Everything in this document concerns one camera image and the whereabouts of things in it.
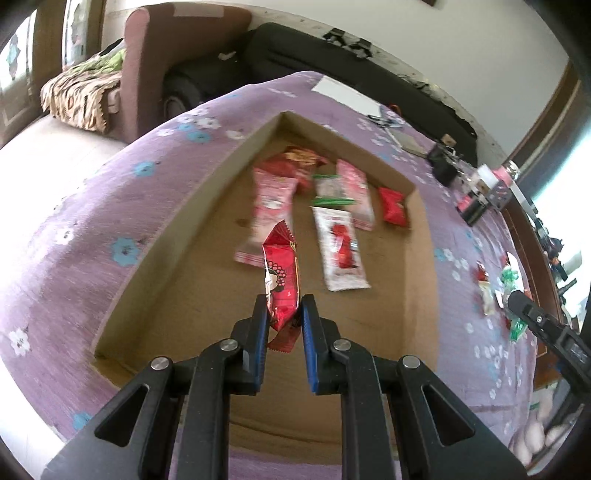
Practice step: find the white cup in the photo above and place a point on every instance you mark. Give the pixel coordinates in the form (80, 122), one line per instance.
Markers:
(485, 175)

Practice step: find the purple floral tablecloth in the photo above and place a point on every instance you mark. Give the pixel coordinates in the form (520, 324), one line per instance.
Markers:
(92, 194)

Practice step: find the green wrapped candy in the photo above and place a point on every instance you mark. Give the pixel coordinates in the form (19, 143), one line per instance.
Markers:
(509, 277)
(518, 328)

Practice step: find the brown armchair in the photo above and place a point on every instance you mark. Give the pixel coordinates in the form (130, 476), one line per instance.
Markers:
(152, 69)

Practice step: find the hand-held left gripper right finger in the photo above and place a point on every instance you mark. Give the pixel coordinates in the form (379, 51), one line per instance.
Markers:
(307, 341)

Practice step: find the leopard print blanket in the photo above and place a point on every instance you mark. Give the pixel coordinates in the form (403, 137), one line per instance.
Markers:
(78, 99)

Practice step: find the small red candy packet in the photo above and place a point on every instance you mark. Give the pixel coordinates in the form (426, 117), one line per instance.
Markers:
(393, 206)
(481, 272)

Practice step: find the patterned glass door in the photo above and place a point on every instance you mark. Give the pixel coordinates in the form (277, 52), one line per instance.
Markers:
(74, 27)

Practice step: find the black clamp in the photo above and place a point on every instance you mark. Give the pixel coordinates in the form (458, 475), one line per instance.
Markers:
(362, 45)
(339, 35)

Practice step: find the black pink device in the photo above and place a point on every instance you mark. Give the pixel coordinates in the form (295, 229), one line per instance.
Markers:
(474, 211)

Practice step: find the red cartoon snack packet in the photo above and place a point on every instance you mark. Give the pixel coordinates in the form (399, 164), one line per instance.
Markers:
(279, 286)

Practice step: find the pink snack packet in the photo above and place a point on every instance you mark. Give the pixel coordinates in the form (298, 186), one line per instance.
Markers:
(358, 189)
(272, 203)

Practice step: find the black sofa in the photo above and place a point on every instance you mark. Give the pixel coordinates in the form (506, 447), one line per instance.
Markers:
(323, 60)

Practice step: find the brown wooden door frame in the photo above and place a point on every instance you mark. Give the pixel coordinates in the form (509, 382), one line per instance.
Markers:
(549, 120)

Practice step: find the grey flat case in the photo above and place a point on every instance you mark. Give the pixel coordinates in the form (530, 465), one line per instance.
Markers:
(408, 143)

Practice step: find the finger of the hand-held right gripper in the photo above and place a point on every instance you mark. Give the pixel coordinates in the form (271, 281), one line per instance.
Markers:
(531, 311)

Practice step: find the scissors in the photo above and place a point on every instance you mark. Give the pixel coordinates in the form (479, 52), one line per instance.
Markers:
(383, 121)

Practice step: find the cardboard box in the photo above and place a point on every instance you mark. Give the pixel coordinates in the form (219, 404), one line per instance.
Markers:
(360, 332)

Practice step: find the person's right hand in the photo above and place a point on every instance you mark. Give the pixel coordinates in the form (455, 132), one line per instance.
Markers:
(538, 434)

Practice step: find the white paper sheet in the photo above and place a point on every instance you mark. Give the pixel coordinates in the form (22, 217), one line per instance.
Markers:
(344, 92)

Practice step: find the small dark red snack packet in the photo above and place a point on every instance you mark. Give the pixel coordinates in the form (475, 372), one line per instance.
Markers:
(300, 161)

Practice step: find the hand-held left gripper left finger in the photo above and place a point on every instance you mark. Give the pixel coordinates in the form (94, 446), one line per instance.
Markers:
(264, 332)

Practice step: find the green floral cloth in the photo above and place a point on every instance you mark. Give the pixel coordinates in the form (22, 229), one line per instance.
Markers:
(104, 62)

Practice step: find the bright window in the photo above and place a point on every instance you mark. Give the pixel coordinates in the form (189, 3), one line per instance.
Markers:
(561, 203)

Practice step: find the green trimmed candy packet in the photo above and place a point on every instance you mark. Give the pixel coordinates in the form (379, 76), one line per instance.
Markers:
(330, 188)

